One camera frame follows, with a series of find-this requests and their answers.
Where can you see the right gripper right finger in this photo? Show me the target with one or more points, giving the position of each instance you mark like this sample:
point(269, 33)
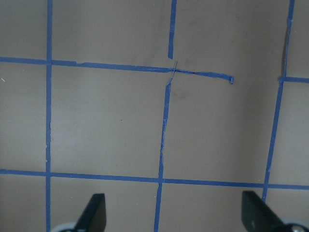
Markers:
point(256, 216)

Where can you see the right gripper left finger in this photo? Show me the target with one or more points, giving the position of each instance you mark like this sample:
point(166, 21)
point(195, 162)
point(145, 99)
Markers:
point(93, 218)

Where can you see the brown paper mat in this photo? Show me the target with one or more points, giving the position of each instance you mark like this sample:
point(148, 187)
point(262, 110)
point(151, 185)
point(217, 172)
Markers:
point(171, 108)

